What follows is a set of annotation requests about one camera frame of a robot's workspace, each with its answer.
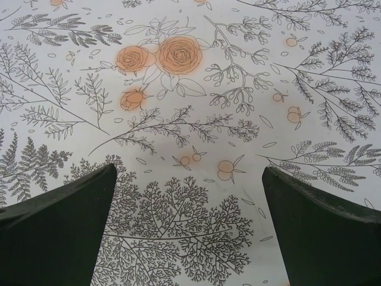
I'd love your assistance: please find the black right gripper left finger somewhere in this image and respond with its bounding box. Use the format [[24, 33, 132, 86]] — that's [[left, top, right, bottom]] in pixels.
[[0, 163, 117, 286]]

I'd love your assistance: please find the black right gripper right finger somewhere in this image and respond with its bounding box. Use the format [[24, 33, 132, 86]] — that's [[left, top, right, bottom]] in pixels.
[[261, 165, 381, 286]]

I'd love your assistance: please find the floral patterned tablecloth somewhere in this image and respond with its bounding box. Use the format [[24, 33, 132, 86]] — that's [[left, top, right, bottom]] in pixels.
[[0, 0, 381, 286]]

